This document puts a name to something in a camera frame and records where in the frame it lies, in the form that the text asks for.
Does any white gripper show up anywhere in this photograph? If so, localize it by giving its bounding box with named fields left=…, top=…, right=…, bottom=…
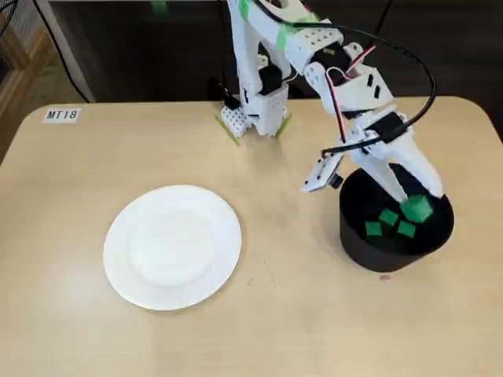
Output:
left=336, top=108, right=445, bottom=204

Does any black pot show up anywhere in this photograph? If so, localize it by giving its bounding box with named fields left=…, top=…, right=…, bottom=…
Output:
left=338, top=163, right=455, bottom=274

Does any white paper plate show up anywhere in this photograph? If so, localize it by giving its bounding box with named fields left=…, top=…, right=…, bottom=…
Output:
left=102, top=184, right=243, bottom=312

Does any yellow-green base strip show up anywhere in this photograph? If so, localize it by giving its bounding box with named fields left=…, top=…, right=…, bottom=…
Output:
left=214, top=112, right=295, bottom=147

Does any black clamp block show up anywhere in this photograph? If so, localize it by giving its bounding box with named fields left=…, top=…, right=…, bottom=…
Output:
left=207, top=76, right=240, bottom=112

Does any white MT18 label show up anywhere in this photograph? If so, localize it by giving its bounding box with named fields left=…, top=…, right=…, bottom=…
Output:
left=42, top=108, right=83, bottom=124

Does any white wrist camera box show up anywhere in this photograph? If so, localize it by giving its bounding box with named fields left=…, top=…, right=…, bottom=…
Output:
left=300, top=151, right=345, bottom=194

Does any red white servo wire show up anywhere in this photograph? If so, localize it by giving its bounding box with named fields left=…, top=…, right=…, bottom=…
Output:
left=325, top=43, right=378, bottom=143

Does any thick black camera cable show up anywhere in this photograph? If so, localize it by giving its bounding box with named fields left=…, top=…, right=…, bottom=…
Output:
left=251, top=0, right=437, bottom=154

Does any thin black cable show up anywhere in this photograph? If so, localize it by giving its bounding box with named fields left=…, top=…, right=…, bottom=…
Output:
left=0, top=0, right=20, bottom=44
left=375, top=0, right=394, bottom=38

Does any white metal frame leg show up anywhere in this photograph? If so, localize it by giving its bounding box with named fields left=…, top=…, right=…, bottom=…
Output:
left=34, top=0, right=96, bottom=103

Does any wooden frame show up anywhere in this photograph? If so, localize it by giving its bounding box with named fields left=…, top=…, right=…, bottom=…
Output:
left=0, top=23, right=54, bottom=166

